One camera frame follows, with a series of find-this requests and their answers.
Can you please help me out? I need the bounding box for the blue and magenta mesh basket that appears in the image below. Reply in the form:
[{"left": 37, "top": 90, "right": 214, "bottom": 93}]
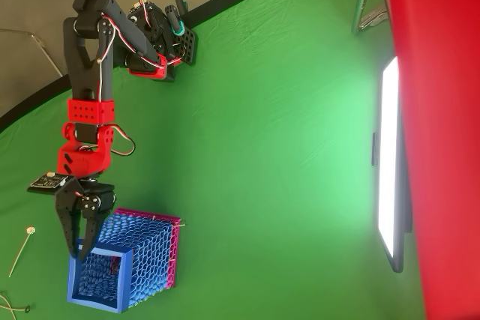
[{"left": 67, "top": 207, "right": 183, "bottom": 313}]

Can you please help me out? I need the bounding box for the black and teal table clamp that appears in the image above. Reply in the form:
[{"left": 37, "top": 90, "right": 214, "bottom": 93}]
[{"left": 163, "top": 0, "right": 189, "bottom": 39}]

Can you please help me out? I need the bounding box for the white LED light panel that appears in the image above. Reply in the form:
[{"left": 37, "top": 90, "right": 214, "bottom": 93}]
[{"left": 370, "top": 55, "right": 413, "bottom": 274}]

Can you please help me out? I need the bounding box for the large red blurred object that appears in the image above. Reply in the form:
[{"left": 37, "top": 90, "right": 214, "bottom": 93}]
[{"left": 382, "top": 0, "right": 480, "bottom": 320}]

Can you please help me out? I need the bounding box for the small camera circuit board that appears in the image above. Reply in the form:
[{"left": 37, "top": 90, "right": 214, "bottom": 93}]
[{"left": 26, "top": 171, "right": 71, "bottom": 196}]

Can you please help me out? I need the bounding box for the thin grey metal frame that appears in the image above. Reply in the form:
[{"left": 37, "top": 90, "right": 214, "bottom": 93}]
[{"left": 0, "top": 28, "right": 65, "bottom": 79}]

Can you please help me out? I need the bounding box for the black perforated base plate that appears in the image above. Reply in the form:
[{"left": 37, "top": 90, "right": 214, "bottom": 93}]
[{"left": 173, "top": 26, "right": 200, "bottom": 67}]

